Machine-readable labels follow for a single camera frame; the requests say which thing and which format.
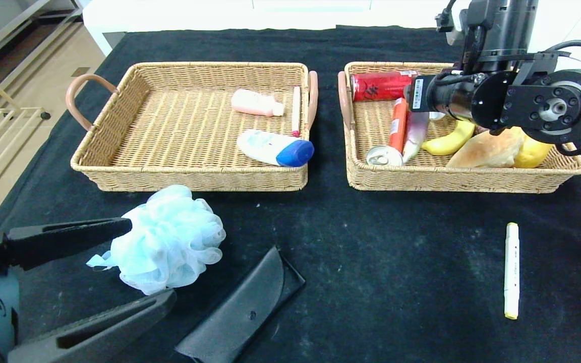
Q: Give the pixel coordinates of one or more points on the black leather glasses case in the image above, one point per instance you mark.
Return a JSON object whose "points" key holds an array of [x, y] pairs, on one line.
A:
{"points": [[240, 312]]}

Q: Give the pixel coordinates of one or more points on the silver tin can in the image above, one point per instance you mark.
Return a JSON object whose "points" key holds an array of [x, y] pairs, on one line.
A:
{"points": [[384, 156]]}

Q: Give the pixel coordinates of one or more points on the light blue bath pouf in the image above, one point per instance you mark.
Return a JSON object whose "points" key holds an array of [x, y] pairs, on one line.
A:
{"points": [[164, 242]]}

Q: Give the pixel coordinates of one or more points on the red drink can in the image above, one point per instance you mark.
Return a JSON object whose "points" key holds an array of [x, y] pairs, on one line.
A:
{"points": [[376, 86]]}

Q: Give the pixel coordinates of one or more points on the black tablecloth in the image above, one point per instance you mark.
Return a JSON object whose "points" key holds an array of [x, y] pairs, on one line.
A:
{"points": [[371, 242]]}

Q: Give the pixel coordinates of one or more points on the orange sausage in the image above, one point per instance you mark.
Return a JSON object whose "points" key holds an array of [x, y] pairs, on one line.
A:
{"points": [[398, 126]]}

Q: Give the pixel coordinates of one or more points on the white pen with red tip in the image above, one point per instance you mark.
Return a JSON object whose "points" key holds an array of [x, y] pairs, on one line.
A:
{"points": [[296, 111]]}

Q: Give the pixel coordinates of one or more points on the grey and brown shelf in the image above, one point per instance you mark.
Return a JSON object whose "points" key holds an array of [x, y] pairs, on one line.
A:
{"points": [[18, 38]]}

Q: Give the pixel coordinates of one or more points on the white marker with yellow cap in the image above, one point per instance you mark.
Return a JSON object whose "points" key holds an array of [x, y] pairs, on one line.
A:
{"points": [[511, 267]]}

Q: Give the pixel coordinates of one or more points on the small pink bottle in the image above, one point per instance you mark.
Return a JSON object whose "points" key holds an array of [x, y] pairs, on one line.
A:
{"points": [[252, 103]]}

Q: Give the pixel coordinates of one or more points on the beige wooden rack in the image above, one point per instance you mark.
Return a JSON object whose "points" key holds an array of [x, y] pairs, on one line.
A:
{"points": [[8, 113]]}

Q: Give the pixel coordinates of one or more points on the long bread loaf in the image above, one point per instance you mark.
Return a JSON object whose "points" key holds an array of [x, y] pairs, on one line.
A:
{"points": [[487, 151]]}

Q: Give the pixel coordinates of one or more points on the purple eggplant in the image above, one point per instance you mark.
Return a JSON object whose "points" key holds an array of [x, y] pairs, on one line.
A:
{"points": [[415, 133]]}

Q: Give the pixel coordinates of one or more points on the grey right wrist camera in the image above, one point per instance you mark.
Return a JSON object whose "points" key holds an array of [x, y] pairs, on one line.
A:
{"points": [[456, 35]]}

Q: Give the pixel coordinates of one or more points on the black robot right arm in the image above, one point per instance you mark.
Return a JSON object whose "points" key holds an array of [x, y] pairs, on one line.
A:
{"points": [[517, 101]]}

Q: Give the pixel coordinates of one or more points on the yellow banana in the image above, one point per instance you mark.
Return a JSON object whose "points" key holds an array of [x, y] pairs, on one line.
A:
{"points": [[447, 145]]}

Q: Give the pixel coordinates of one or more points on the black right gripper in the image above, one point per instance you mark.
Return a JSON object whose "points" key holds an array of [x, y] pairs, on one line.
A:
{"points": [[417, 94]]}

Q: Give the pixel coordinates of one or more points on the rectangular wicker basket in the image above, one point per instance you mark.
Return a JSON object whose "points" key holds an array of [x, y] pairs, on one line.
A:
{"points": [[472, 179], [169, 146]]}

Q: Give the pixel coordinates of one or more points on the yellow mango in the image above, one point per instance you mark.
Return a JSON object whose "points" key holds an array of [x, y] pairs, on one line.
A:
{"points": [[530, 154]]}

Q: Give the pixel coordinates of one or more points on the white bottle with blue cap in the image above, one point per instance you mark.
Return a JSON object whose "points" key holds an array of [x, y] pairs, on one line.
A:
{"points": [[270, 146]]}

